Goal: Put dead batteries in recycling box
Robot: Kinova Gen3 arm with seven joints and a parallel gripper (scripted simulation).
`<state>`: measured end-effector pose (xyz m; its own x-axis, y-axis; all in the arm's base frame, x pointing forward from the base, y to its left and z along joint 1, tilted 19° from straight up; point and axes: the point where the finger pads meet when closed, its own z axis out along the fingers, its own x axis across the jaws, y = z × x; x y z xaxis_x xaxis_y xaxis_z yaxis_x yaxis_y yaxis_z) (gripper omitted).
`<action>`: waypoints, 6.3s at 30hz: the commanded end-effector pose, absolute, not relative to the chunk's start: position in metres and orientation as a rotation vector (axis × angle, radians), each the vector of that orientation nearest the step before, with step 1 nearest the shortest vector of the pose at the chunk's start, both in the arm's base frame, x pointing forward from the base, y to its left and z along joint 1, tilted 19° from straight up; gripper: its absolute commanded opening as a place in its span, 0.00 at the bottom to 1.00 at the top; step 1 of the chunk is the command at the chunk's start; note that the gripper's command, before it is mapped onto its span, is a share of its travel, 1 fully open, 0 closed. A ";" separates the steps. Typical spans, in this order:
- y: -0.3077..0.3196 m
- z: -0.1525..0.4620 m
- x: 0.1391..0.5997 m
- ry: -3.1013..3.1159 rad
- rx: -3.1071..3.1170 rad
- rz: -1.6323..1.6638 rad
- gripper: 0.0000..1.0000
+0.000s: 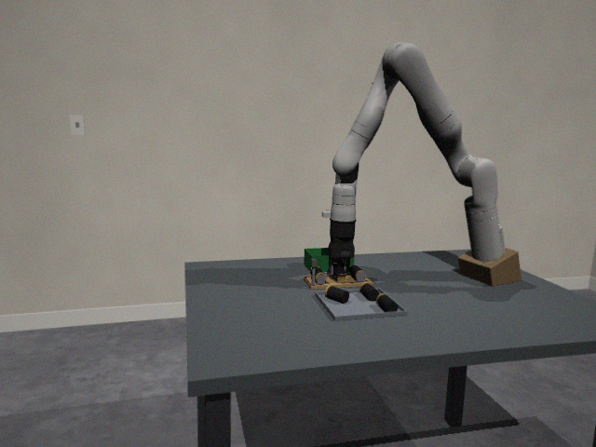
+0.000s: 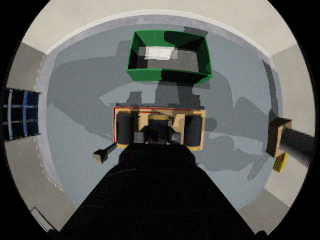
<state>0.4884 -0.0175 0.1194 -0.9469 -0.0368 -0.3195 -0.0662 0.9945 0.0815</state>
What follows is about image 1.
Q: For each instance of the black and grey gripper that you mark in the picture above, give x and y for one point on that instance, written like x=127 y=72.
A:
x=342 y=231

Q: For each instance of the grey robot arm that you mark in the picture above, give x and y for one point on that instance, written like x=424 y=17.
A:
x=407 y=63

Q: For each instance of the green open-top box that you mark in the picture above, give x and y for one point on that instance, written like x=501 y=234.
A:
x=323 y=262

